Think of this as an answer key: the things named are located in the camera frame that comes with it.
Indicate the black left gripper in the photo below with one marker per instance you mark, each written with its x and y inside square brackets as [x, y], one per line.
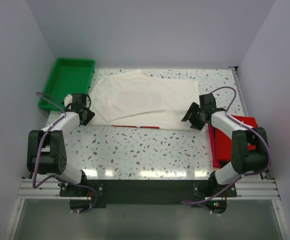
[90, 115]

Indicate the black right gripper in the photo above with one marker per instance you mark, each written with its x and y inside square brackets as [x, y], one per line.
[193, 108]

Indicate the white printed t shirt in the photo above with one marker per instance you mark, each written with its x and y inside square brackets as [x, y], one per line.
[133, 99]

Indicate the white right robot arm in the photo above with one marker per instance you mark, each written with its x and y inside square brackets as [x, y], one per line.
[249, 145]

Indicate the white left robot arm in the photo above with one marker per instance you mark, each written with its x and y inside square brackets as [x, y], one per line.
[46, 149]

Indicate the green plastic tray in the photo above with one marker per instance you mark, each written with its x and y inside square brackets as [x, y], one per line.
[68, 76]

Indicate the pink folded t shirt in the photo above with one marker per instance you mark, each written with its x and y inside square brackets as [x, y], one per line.
[212, 140]

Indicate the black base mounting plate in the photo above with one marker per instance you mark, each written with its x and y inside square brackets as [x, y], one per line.
[98, 194]

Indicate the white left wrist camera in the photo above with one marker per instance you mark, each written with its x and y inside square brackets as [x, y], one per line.
[67, 100]

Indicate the aluminium frame rail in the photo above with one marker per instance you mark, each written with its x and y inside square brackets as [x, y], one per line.
[244, 189]

